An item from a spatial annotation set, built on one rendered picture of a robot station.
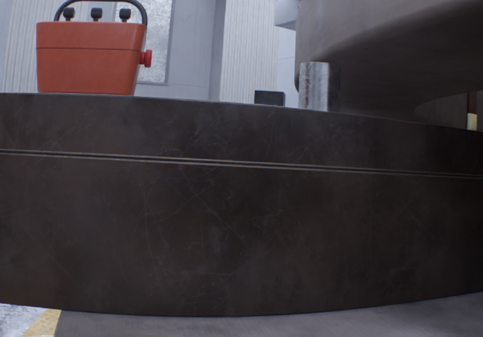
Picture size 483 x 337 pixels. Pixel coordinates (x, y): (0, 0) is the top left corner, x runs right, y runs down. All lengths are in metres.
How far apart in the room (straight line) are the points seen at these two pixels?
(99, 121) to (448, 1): 0.59
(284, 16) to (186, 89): 1.41
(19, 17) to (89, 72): 13.74
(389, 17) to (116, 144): 0.54
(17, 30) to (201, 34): 10.66
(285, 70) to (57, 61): 5.55
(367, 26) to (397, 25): 0.11
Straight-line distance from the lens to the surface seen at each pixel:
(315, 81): 0.82
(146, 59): 0.78
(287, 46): 6.24
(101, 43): 0.74
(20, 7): 14.55
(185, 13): 4.18
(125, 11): 0.82
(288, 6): 4.76
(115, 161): 0.72
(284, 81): 6.17
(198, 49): 4.17
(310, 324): 0.79
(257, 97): 1.88
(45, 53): 0.76
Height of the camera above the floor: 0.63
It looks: 4 degrees down
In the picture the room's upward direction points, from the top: 4 degrees clockwise
